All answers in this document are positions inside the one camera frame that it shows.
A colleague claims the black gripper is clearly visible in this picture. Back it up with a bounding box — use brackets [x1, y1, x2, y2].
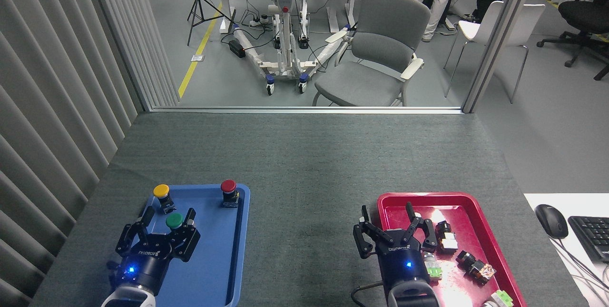
[353, 202, 438, 293]
[116, 206, 201, 293]

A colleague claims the green push button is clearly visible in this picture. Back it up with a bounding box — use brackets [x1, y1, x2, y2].
[165, 212, 187, 231]

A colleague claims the yellow push button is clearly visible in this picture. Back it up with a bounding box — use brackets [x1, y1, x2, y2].
[152, 184, 177, 215]

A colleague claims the red push button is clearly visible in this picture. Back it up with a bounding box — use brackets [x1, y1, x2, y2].
[220, 179, 240, 208]

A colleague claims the blue plastic tray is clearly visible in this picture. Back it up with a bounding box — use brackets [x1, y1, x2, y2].
[109, 183, 251, 307]

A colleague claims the red plastic tray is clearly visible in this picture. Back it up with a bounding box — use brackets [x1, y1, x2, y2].
[376, 192, 528, 307]

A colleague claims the black computer mouse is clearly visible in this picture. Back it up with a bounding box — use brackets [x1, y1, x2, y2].
[534, 204, 569, 239]

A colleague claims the grey armchair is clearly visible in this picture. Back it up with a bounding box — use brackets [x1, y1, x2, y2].
[312, 0, 432, 107]

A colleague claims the black keyboard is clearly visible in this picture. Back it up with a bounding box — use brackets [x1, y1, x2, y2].
[568, 216, 609, 264]

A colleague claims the white wheeled stand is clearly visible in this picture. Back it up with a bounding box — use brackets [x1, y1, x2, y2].
[232, 0, 355, 96]

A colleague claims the black tripod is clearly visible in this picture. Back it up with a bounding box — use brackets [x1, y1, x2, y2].
[187, 0, 236, 47]

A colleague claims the white chair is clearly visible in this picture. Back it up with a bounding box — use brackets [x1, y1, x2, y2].
[443, 0, 546, 104]

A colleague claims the black office chair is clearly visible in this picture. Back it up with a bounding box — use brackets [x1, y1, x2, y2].
[537, 0, 609, 81]

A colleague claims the black white switch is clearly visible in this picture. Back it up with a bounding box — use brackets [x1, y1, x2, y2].
[434, 220, 459, 254]

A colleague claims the silver green switch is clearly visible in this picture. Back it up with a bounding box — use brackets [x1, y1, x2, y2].
[422, 252, 443, 281]

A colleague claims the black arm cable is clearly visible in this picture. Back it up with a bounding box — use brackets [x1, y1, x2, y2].
[351, 286, 388, 307]

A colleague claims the black amber switch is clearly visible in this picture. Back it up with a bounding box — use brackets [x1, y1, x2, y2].
[455, 250, 497, 285]

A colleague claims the white green switch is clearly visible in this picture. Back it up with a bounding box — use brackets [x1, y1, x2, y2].
[481, 289, 514, 307]

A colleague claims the black mouse cable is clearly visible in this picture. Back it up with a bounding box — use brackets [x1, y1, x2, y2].
[554, 238, 609, 293]

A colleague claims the silver post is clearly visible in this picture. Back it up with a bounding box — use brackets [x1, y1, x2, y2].
[462, 0, 540, 114]

